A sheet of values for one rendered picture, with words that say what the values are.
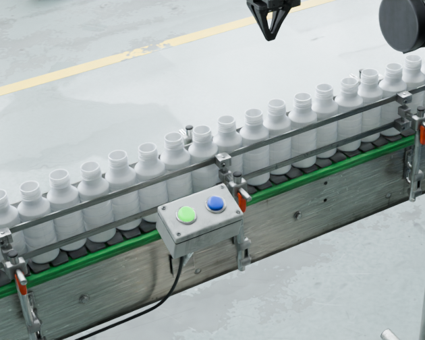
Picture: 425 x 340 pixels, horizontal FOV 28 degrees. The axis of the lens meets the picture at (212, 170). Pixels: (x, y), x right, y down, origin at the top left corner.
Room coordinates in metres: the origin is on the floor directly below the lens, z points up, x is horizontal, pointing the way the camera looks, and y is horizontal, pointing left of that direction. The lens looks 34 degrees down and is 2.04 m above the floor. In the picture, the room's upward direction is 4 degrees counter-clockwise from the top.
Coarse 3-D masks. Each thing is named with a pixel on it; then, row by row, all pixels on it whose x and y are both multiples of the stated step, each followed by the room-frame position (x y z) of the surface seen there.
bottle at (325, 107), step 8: (320, 88) 1.58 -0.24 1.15; (328, 88) 1.57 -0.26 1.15; (320, 96) 1.54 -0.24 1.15; (328, 96) 1.54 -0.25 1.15; (312, 104) 1.56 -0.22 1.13; (320, 104) 1.54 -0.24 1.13; (328, 104) 1.54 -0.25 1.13; (336, 104) 1.56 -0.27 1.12; (320, 112) 1.53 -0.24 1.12; (328, 112) 1.53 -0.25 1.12; (336, 112) 1.54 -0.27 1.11; (320, 120) 1.53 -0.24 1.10; (320, 128) 1.53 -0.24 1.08; (328, 128) 1.53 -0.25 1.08; (336, 128) 1.54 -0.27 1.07; (320, 136) 1.53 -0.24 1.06; (328, 136) 1.53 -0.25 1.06; (336, 136) 1.55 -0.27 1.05; (320, 144) 1.53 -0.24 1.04; (328, 144) 1.53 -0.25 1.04; (328, 152) 1.53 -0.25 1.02
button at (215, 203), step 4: (212, 196) 1.26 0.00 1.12; (216, 196) 1.26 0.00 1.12; (208, 200) 1.25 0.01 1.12; (212, 200) 1.25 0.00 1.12; (216, 200) 1.25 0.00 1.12; (220, 200) 1.25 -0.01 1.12; (208, 204) 1.24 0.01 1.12; (212, 204) 1.24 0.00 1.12; (216, 204) 1.24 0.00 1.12; (220, 204) 1.24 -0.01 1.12; (212, 208) 1.23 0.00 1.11; (216, 208) 1.23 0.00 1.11; (220, 208) 1.23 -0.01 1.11
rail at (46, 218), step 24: (336, 120) 1.53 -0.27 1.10; (264, 144) 1.45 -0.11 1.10; (336, 144) 1.53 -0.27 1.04; (192, 168) 1.38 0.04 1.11; (264, 168) 1.45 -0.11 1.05; (120, 192) 1.31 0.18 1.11; (48, 216) 1.25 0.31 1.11; (144, 216) 1.33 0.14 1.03; (72, 240) 1.26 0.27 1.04; (0, 264) 1.20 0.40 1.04
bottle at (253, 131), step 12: (252, 108) 1.49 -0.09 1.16; (252, 120) 1.46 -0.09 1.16; (240, 132) 1.47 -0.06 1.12; (252, 132) 1.46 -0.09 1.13; (264, 132) 1.46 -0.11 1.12; (252, 156) 1.45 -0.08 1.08; (264, 156) 1.45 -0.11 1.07; (252, 168) 1.45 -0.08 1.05; (252, 180) 1.45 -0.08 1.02; (264, 180) 1.45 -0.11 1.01
